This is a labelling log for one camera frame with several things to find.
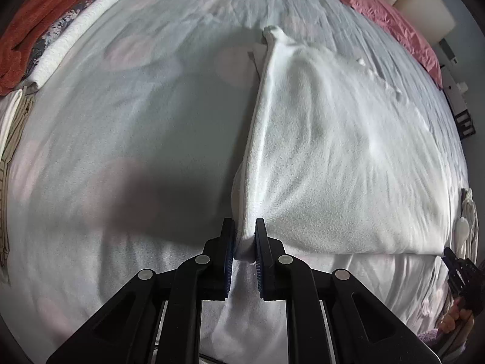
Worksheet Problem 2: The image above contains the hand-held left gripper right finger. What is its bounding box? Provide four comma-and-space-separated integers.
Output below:
255, 218, 442, 364

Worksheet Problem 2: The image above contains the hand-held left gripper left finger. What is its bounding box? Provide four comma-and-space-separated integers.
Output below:
45, 218, 236, 364

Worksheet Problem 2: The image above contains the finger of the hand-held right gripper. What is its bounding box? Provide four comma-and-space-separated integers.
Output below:
441, 247, 477, 298

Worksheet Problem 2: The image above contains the white fleece hoodie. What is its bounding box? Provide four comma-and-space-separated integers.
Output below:
197, 25, 455, 364

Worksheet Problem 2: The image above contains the stack of folded beige clothes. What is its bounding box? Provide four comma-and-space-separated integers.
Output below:
0, 88, 37, 286

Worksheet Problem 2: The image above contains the person's right hand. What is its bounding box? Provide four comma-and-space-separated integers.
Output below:
439, 296, 475, 335

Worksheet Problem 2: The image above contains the white knit garment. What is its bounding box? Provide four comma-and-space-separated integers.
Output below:
456, 187, 480, 259

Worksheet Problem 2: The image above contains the purple fluffy mat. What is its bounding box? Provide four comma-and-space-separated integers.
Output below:
416, 329, 445, 350

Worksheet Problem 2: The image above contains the grey pink-dotted bed blanket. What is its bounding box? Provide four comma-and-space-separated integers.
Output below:
0, 0, 468, 364

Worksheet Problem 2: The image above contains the bedside stand with white boxes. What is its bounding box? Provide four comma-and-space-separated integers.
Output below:
439, 39, 477, 138

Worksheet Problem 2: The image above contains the dark pink pillow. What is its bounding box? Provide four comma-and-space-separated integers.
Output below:
333, 0, 445, 89

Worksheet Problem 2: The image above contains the folded white cloth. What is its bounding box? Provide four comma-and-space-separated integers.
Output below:
22, 0, 130, 91

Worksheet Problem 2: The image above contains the folded floral cloth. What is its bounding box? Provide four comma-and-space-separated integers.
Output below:
22, 0, 111, 69

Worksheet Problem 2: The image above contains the folded orange towel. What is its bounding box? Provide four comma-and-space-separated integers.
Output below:
0, 0, 110, 93

